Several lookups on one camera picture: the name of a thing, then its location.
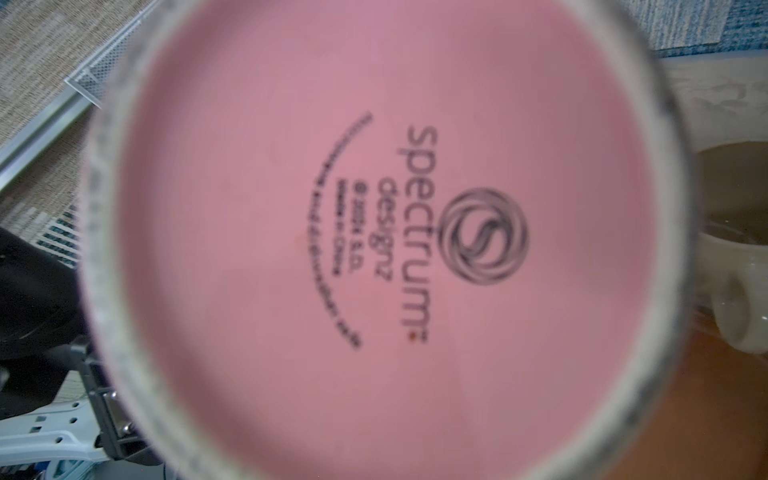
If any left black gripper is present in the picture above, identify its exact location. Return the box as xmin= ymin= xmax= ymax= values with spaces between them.
xmin=69 ymin=335 xmax=163 ymax=466

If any white wire mesh basket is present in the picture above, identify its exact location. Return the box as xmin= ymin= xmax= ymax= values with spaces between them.
xmin=64 ymin=1 xmax=159 ymax=108

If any pink ghost pattern mug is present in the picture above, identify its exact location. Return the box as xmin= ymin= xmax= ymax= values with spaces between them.
xmin=79 ymin=1 xmax=698 ymax=479

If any orange plastic tray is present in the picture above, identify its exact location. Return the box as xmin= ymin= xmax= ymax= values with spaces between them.
xmin=607 ymin=313 xmax=767 ymax=479

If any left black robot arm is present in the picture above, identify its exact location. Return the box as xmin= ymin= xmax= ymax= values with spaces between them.
xmin=1 ymin=230 xmax=162 ymax=466

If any cream marbled mug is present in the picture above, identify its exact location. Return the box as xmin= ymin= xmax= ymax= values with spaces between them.
xmin=697 ymin=141 xmax=767 ymax=355

